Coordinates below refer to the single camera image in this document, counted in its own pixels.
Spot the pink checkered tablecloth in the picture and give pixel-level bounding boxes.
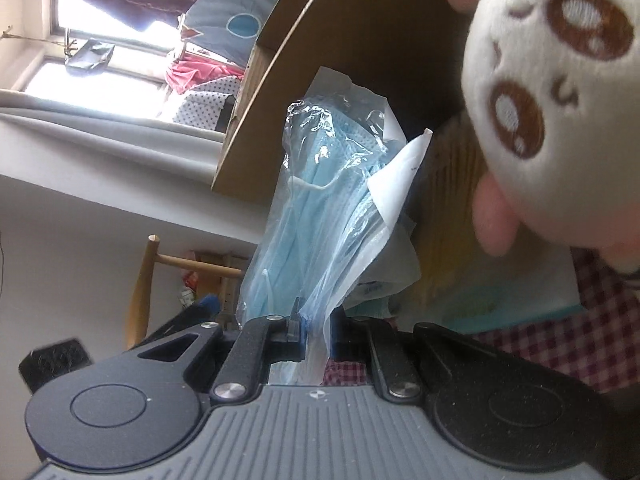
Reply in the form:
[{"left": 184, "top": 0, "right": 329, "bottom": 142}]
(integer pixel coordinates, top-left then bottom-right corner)
[{"left": 322, "top": 247, "right": 640, "bottom": 394}]

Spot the wooden chair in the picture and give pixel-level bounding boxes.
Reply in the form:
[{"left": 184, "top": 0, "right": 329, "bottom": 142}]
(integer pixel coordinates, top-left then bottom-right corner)
[{"left": 124, "top": 234, "right": 245, "bottom": 350}]

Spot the pink hanging garment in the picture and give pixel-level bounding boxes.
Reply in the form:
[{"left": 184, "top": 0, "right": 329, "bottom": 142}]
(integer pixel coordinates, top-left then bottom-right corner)
[{"left": 165, "top": 53, "right": 244, "bottom": 94}]

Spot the bag of blue face masks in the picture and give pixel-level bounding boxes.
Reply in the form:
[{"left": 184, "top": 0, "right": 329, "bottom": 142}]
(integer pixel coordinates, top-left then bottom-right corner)
[{"left": 238, "top": 67, "right": 433, "bottom": 385}]

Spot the blue patterned hanging blanket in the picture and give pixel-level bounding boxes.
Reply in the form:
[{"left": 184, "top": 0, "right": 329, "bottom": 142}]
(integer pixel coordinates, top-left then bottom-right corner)
[{"left": 182, "top": 0, "right": 278, "bottom": 67}]

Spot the brown cardboard box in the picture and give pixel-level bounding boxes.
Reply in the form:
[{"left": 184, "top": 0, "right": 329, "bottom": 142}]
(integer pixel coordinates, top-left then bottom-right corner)
[{"left": 209, "top": 0, "right": 501, "bottom": 281}]

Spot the polka dot cloth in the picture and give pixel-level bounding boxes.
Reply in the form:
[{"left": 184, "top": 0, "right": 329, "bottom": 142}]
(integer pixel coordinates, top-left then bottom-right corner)
[{"left": 171, "top": 76, "right": 242, "bottom": 132}]

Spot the grey curtain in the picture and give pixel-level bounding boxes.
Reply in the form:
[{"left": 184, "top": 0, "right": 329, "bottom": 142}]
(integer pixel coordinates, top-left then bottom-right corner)
[{"left": 1, "top": 90, "right": 224, "bottom": 184}]

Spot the white pink plush toy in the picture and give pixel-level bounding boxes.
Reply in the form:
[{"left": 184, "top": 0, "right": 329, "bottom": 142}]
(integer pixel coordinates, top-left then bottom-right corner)
[{"left": 447, "top": 0, "right": 639, "bottom": 281}]

